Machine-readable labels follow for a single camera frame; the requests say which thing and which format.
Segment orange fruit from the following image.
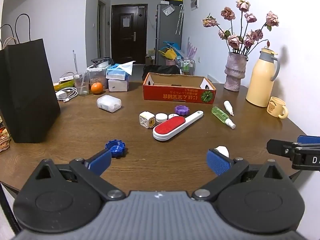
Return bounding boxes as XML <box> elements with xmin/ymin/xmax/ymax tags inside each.
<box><xmin>91</xmin><ymin>82</ymin><xmax>104</xmax><ymax>94</ymax></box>

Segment orange cardboard box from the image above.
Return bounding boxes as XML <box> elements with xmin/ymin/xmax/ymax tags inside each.
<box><xmin>143</xmin><ymin>73</ymin><xmax>216</xmax><ymax>104</ymax></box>

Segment cream bear mug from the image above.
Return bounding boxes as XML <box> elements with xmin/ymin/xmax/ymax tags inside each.
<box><xmin>267</xmin><ymin>96</ymin><xmax>289</xmax><ymax>119</ymax></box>

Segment red white lint brush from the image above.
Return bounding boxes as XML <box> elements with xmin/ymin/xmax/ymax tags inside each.
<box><xmin>152</xmin><ymin>111</ymin><xmax>204</xmax><ymax>141</ymax></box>

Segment blue bottle cap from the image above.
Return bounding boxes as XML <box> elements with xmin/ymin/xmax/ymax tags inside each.
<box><xmin>105</xmin><ymin>140</ymin><xmax>126</xmax><ymax>158</ymax></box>

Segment cream thermos jug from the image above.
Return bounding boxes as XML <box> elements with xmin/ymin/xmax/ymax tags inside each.
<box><xmin>246</xmin><ymin>48</ymin><xmax>280</xmax><ymax>108</ymax></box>

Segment white cube charger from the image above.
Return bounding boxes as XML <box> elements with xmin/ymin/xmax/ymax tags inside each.
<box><xmin>139</xmin><ymin>111</ymin><xmax>156</xmax><ymax>129</ymax></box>

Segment yellow bag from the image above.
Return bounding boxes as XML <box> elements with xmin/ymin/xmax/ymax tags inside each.
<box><xmin>158</xmin><ymin>48</ymin><xmax>177</xmax><ymax>61</ymax></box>

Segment grey refrigerator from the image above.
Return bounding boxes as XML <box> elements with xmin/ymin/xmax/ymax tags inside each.
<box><xmin>155</xmin><ymin>4</ymin><xmax>182</xmax><ymax>66</ymax></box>

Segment purple bottle cap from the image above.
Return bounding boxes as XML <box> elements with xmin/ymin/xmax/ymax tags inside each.
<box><xmin>175</xmin><ymin>105</ymin><xmax>190</xmax><ymax>116</ymax></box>

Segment white charger with cable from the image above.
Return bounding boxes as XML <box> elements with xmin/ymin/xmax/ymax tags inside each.
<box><xmin>55</xmin><ymin>87</ymin><xmax>78</xmax><ymax>102</ymax></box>

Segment wire trolley with bottles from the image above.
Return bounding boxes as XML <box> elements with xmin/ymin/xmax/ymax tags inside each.
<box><xmin>178</xmin><ymin>59</ymin><xmax>195</xmax><ymax>75</ymax></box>

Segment clear food container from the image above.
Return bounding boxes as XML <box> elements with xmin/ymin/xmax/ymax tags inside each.
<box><xmin>87</xmin><ymin>65</ymin><xmax>108</xmax><ymax>89</ymax></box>

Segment black paper bag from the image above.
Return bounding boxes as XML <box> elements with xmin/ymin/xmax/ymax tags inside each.
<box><xmin>1</xmin><ymin>38</ymin><xmax>60</xmax><ymax>143</ymax></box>

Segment dark entrance door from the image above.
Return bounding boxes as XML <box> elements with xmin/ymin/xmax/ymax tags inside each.
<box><xmin>111</xmin><ymin>4</ymin><xmax>148</xmax><ymax>64</ymax></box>

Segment white plastic cotton-swab box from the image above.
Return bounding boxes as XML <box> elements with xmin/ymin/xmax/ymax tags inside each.
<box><xmin>97</xmin><ymin>95</ymin><xmax>122</xmax><ymax>113</ymax></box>

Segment small white bottle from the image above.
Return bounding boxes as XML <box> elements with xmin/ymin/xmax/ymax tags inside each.
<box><xmin>223</xmin><ymin>101</ymin><xmax>234</xmax><ymax>116</ymax></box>

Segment black bag on chair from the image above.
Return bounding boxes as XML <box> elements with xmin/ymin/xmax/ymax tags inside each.
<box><xmin>142</xmin><ymin>65</ymin><xmax>180</xmax><ymax>80</ymax></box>

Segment dried pink roses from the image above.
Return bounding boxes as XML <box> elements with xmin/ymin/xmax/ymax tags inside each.
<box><xmin>202</xmin><ymin>0</ymin><xmax>279</xmax><ymax>56</ymax></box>

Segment pink textured vase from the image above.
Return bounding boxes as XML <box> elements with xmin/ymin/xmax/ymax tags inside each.
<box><xmin>224</xmin><ymin>52</ymin><xmax>248</xmax><ymax>92</ymax></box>

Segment blue tissue pack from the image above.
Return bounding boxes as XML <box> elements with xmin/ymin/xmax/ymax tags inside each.
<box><xmin>106</xmin><ymin>61</ymin><xmax>135</xmax><ymax>81</ymax></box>

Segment clear drinking glass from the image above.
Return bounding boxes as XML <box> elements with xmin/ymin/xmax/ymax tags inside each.
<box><xmin>73</xmin><ymin>73</ymin><xmax>89</xmax><ymax>96</ymax></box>

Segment purple tissue pack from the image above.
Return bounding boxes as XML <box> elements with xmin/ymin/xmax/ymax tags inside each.
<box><xmin>108</xmin><ymin>79</ymin><xmax>129</xmax><ymax>92</ymax></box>

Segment green spray bottle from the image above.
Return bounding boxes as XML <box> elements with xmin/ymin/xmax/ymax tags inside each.
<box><xmin>212</xmin><ymin>106</ymin><xmax>236</xmax><ymax>129</ymax></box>

